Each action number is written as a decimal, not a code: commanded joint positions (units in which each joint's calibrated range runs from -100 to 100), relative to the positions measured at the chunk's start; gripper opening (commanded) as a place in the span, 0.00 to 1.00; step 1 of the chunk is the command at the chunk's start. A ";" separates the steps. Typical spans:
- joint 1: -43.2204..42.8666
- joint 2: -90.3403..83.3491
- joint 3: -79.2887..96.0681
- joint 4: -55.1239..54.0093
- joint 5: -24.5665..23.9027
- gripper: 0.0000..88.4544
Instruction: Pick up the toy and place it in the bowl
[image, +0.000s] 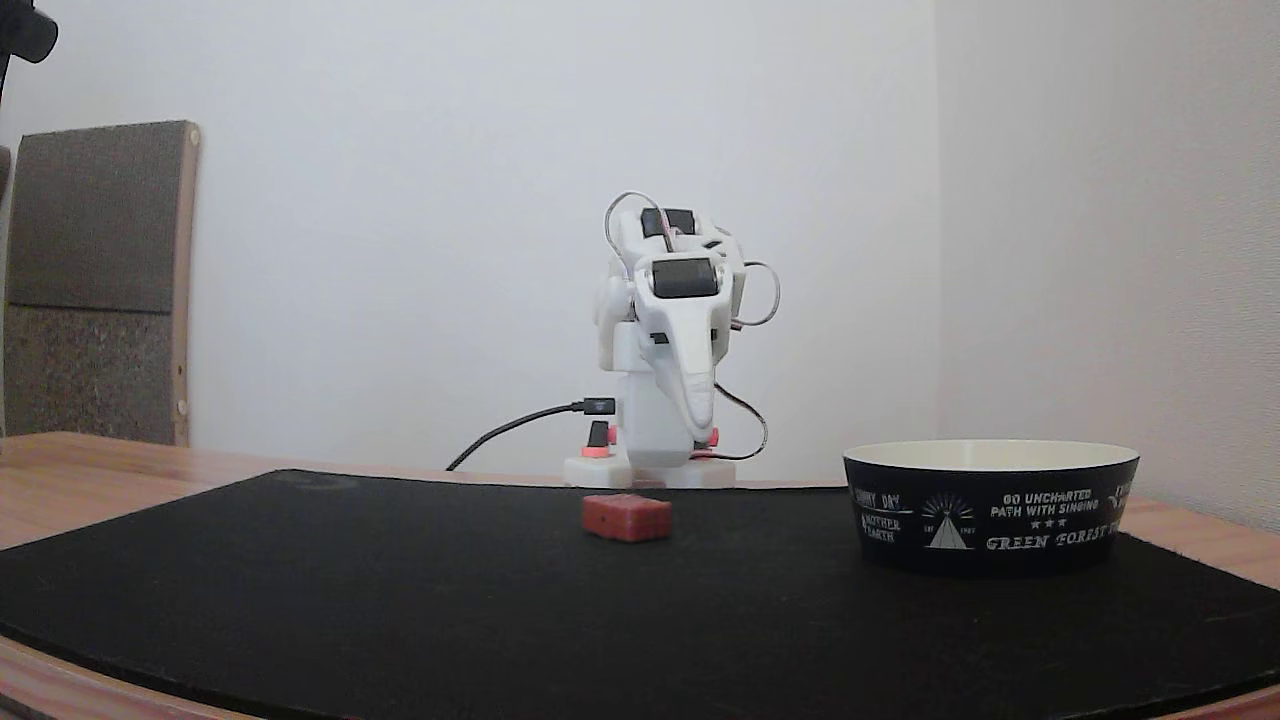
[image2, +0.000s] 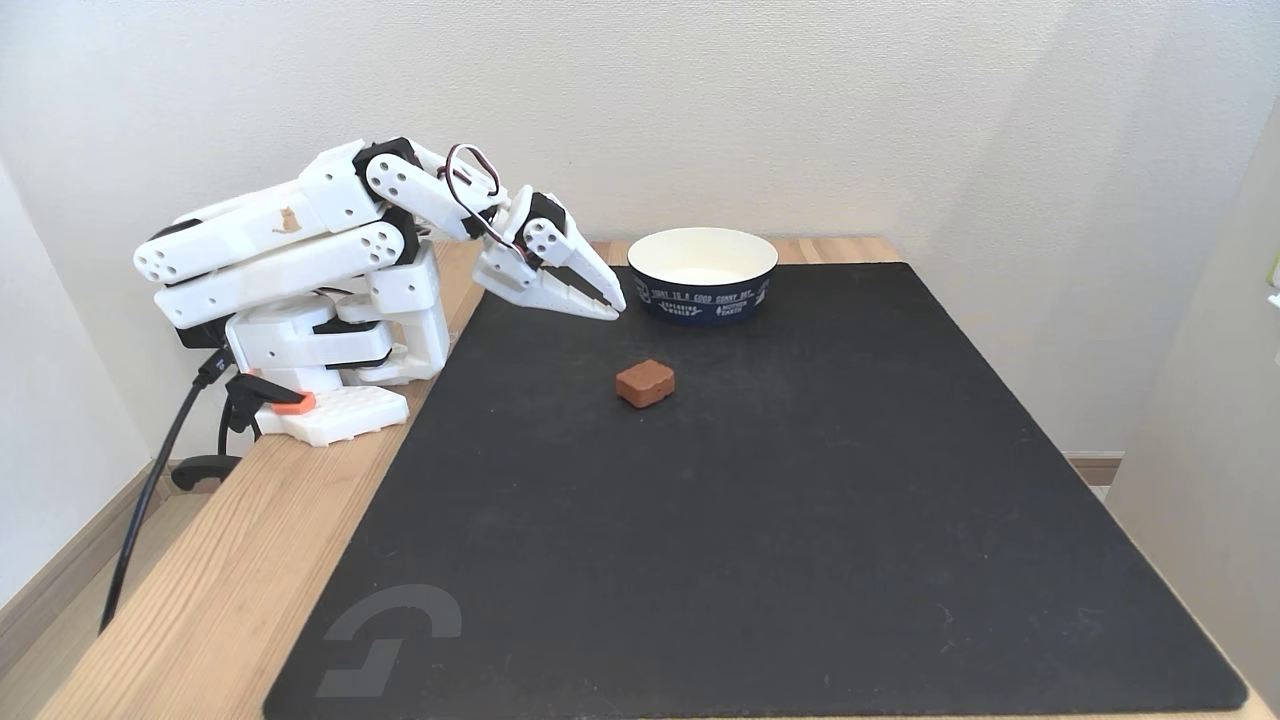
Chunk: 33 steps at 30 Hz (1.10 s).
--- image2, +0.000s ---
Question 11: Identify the brown block toy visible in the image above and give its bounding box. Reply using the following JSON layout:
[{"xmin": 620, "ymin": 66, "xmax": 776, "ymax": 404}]
[{"xmin": 615, "ymin": 359, "xmax": 676, "ymax": 409}]

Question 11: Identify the black clamp with orange trigger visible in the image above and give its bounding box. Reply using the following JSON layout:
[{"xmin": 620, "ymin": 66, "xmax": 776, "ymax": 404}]
[{"xmin": 172, "ymin": 372, "xmax": 319, "ymax": 492}]

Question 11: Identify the black desk mat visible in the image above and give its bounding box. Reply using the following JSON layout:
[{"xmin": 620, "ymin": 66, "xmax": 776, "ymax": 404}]
[{"xmin": 262, "ymin": 262, "xmax": 1249, "ymax": 719}]

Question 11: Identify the red black wrist servo cable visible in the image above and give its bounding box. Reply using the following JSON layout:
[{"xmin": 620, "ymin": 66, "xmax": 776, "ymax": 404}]
[{"xmin": 444, "ymin": 143, "xmax": 528, "ymax": 259}]

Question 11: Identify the navy and white paper bowl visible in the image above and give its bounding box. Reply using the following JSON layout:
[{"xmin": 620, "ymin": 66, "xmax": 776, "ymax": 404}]
[{"xmin": 627, "ymin": 227, "xmax": 779, "ymax": 326}]

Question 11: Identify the thick black power cable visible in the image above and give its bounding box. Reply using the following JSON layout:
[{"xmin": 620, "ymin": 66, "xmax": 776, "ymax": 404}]
[{"xmin": 98, "ymin": 345, "xmax": 241, "ymax": 634}]

